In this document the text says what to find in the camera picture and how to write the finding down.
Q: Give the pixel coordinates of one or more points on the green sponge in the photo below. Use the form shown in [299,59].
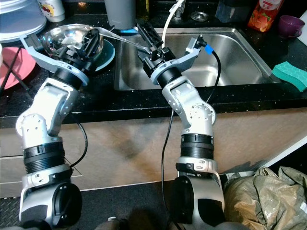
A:
[290,75]

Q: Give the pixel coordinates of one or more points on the stainless steel bowl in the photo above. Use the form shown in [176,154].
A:
[62,36]

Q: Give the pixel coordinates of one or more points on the grey tumbler with red logo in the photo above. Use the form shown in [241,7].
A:
[120,14]

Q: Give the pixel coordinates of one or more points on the olive green tarp bag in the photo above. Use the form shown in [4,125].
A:
[268,199]

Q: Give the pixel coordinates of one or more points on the beige base cabinet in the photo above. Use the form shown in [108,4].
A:
[124,148]

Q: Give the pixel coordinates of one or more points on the black textured floor mat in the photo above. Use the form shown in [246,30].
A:
[7,213]

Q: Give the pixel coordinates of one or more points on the white and blue plastic container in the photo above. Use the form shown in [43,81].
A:
[19,21]

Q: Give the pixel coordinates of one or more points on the red juice carton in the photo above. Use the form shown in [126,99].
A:
[265,14]

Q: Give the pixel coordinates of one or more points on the teal plate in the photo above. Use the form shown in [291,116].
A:
[108,55]

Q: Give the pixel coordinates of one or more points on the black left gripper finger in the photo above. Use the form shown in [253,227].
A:
[89,40]
[99,40]

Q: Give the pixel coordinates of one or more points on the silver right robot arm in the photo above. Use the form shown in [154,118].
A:
[194,120]

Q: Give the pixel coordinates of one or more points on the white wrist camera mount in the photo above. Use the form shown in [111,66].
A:
[41,56]
[189,52]

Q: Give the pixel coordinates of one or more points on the pink plate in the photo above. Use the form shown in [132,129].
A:
[12,67]

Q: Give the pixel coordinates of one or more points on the blue tape strip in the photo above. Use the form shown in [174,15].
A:
[209,49]

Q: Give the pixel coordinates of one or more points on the stainless steel sink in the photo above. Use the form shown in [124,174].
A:
[244,60]

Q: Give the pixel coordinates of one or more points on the round metal sink strainer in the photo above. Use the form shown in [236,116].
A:
[199,16]

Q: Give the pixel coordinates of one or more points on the white mug with print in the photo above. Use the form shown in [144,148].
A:
[51,9]

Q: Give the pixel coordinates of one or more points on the yellow oil bottle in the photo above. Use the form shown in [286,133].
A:
[142,10]

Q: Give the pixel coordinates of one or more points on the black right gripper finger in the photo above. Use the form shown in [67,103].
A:
[144,52]
[151,37]

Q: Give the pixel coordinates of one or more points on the robot left leg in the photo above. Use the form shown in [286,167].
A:
[115,225]

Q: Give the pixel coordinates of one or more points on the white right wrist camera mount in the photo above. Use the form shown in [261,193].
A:
[189,52]

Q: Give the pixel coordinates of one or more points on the purple cup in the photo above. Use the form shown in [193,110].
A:
[291,27]

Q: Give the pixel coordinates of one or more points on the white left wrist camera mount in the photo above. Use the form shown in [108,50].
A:
[41,56]

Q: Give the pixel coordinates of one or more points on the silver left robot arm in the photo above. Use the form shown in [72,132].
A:
[43,124]

